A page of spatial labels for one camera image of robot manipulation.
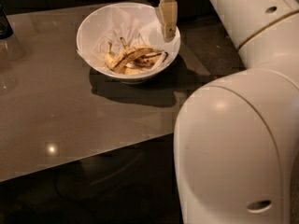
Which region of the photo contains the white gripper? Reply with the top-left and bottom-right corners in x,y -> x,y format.
157,0 -> 178,42

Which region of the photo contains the peeled spotted banana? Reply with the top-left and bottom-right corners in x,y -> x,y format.
104,37 -> 168,76

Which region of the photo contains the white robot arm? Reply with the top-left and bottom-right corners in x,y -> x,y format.
174,0 -> 299,224

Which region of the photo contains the white paper bowl liner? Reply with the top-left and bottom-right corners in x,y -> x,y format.
77,3 -> 180,80

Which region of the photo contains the white ceramic bowl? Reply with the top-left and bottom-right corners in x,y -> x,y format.
77,3 -> 180,84

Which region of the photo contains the dark object at table edge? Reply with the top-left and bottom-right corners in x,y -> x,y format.
0,4 -> 13,39

